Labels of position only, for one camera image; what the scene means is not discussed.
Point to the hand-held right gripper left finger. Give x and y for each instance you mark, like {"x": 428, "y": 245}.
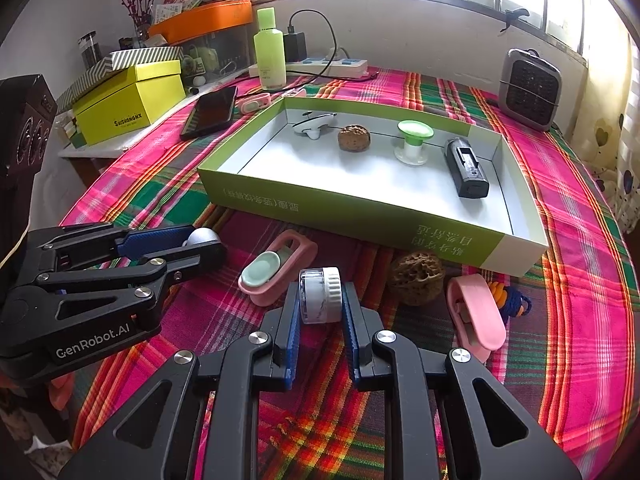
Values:
{"x": 292, "y": 335}

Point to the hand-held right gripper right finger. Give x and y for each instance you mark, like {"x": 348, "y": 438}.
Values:
{"x": 350, "y": 340}

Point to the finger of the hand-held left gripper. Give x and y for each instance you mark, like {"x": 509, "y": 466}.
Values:
{"x": 200, "y": 257}
{"x": 150, "y": 240}

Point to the white mushroom-shaped plug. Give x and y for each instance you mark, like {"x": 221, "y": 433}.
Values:
{"x": 202, "y": 236}

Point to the white lidded clear jar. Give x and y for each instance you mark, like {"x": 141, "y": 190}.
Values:
{"x": 320, "y": 295}

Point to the pink clip with mint pad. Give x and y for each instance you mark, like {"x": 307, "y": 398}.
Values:
{"x": 270, "y": 270}

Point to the brown walnut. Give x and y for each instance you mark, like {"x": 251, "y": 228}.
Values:
{"x": 417, "y": 277}
{"x": 354, "y": 137}

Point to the plain pink clip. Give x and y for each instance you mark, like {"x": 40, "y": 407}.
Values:
{"x": 475, "y": 320}

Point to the green and white cardboard box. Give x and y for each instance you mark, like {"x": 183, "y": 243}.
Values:
{"x": 350, "y": 200}

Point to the black round disc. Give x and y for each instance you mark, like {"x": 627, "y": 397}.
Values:
{"x": 315, "y": 125}

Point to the green and white suction knob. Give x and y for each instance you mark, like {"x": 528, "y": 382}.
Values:
{"x": 412, "y": 145}

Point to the black rectangular device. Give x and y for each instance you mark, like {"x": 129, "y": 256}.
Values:
{"x": 467, "y": 170}

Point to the person's left hand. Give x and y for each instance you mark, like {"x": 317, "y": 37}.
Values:
{"x": 61, "y": 390}

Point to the yellow cardboard box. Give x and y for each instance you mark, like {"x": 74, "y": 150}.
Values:
{"x": 130, "y": 105}

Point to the black smartphone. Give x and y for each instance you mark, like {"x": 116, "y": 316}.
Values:
{"x": 210, "y": 110}

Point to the pink wristband device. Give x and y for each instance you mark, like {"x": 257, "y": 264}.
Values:
{"x": 252, "y": 103}

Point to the dark speaker box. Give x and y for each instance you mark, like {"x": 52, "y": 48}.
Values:
{"x": 22, "y": 130}

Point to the striped gift box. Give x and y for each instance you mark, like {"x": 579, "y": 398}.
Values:
{"x": 145, "y": 55}

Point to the glass tank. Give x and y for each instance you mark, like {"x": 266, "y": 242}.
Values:
{"x": 220, "y": 57}

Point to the dark glass jar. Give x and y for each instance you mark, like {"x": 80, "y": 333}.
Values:
{"x": 90, "y": 50}

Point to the green plastic bottle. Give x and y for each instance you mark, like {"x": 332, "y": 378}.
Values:
{"x": 270, "y": 55}

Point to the plaid tablecloth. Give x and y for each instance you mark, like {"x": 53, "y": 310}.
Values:
{"x": 565, "y": 270}

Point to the orange box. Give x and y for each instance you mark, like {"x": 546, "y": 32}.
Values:
{"x": 205, "y": 20}

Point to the black charger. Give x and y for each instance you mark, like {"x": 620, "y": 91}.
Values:
{"x": 295, "y": 46}

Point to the white power strip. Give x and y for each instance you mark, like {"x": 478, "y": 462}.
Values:
{"x": 340, "y": 65}

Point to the grey space heater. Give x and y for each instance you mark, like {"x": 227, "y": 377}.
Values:
{"x": 530, "y": 90}

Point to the heart-print curtain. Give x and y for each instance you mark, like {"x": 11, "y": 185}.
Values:
{"x": 620, "y": 150}

